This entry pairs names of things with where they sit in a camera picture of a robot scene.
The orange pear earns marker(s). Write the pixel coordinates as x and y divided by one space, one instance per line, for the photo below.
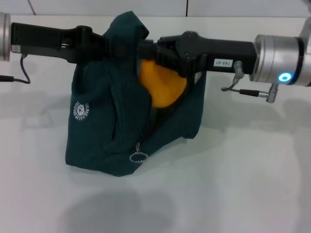
162 89

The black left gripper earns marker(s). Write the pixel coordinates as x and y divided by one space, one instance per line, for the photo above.
43 40

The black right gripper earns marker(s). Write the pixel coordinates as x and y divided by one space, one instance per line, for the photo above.
218 55

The dark teal insulated lunch bag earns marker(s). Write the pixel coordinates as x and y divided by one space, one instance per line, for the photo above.
97 136

